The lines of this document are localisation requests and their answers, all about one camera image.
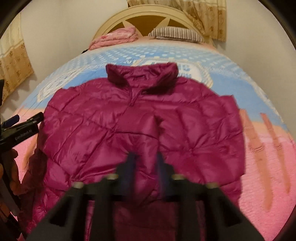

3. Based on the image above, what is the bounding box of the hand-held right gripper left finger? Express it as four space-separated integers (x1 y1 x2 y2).
25 152 141 241

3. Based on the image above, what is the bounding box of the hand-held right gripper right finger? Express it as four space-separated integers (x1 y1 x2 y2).
154 152 264 241

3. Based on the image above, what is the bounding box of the person's left hand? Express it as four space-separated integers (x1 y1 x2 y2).
7 148 22 197

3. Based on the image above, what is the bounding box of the striped pillow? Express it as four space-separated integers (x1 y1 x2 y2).
148 26 205 44

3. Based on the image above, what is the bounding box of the magenta puffer jacket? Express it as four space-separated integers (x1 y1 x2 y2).
22 63 246 241

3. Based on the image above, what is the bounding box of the pink and blue printed blanket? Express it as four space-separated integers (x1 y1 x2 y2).
5 38 296 241

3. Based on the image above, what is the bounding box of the beige floral curtain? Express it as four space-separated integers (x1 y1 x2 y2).
0 13 34 101
127 0 227 42

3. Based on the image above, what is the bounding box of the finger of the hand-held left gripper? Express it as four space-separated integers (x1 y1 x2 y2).
17 112 45 127
1 114 21 128

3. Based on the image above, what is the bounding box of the folded pink quilt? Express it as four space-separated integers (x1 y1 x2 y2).
89 26 138 50

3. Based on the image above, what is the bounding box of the cream wooden bed headboard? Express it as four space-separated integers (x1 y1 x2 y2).
94 5 207 45

